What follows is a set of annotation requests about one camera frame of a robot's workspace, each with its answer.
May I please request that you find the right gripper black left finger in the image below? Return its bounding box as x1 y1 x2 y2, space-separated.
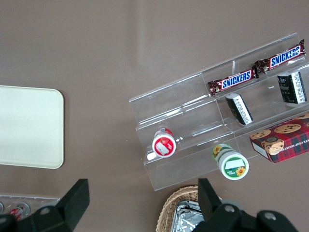
26 178 90 232

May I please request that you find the red cola bottle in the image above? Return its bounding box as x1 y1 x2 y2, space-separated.
9 202 31 221

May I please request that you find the clear acrylic bottle rack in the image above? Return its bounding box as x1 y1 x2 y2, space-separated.
0 193 61 222

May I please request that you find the light wicker basket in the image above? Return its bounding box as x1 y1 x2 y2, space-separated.
156 185 206 232

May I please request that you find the red-lidded yogurt cup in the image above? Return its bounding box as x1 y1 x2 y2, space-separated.
151 128 177 158

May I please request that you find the stack of aluminium foil trays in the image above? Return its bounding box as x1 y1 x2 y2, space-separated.
171 199 206 232

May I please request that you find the small black snack box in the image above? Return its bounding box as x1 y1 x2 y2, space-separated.
277 71 309 104
225 93 254 126

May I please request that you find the Snickers chocolate bar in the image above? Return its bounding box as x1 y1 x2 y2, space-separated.
253 39 306 74
208 68 259 95

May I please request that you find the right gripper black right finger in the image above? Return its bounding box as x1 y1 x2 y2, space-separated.
197 178 243 232

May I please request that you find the green sunflower yogurt cup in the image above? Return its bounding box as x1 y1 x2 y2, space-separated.
211 144 250 181

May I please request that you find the red tartan cookie box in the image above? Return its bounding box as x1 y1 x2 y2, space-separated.
249 113 309 164

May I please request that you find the cream rectangular tray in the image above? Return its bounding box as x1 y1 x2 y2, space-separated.
0 85 65 169

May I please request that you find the clear acrylic stepped shelf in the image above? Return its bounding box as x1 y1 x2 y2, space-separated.
128 32 309 192

